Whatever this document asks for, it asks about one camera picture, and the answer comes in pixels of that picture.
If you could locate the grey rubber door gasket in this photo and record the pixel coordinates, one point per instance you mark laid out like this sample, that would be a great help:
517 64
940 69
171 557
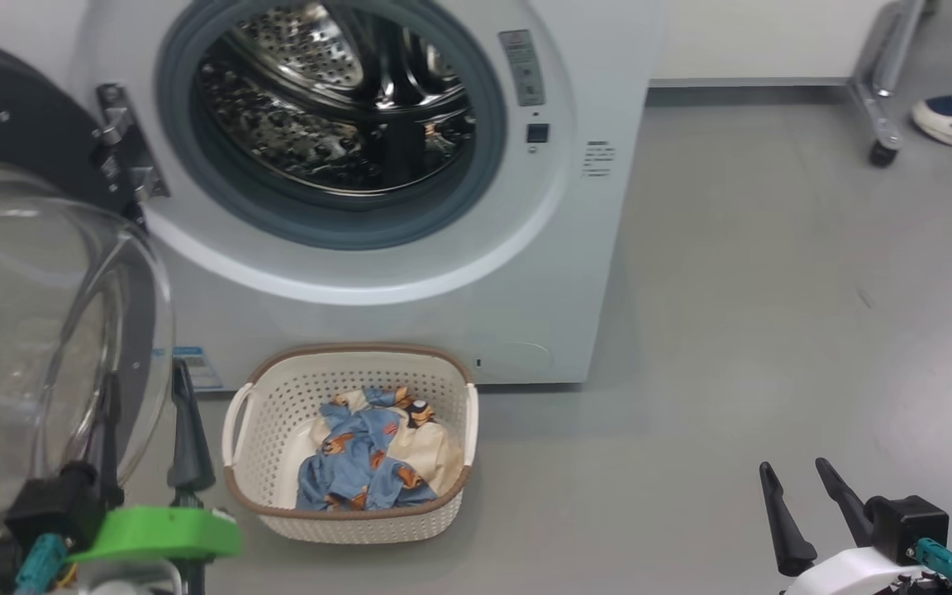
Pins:
484 165

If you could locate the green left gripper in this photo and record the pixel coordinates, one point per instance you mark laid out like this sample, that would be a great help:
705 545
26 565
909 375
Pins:
162 533

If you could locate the cream perforated laundry basket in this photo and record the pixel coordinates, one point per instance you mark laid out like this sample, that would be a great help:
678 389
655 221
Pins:
360 529

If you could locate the metal door hinge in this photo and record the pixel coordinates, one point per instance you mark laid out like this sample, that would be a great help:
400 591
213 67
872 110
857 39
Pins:
125 140

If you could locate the blue bear-print garment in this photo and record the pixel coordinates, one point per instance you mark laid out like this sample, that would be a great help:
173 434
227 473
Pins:
360 463

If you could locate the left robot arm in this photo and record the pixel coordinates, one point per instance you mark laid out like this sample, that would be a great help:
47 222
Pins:
137 583

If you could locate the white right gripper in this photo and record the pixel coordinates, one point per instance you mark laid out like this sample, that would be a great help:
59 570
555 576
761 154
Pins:
856 578

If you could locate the white front-load washing machine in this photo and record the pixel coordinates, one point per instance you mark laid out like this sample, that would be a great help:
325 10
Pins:
360 322

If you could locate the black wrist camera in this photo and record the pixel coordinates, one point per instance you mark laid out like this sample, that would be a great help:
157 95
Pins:
54 504
906 521

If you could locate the grey red instruction sticker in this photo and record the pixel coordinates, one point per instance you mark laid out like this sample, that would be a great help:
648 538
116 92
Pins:
523 70

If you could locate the printed text label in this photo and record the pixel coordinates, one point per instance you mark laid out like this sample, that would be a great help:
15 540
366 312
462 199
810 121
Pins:
598 159

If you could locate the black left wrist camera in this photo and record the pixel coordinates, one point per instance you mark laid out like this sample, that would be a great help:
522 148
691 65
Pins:
54 504

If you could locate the blue energy label sticker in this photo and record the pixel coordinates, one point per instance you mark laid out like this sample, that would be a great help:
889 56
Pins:
202 370

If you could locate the metal frame leg with caster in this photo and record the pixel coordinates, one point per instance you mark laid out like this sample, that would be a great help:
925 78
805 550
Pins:
881 83

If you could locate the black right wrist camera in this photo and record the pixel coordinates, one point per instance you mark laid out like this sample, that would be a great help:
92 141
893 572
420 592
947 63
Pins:
906 521

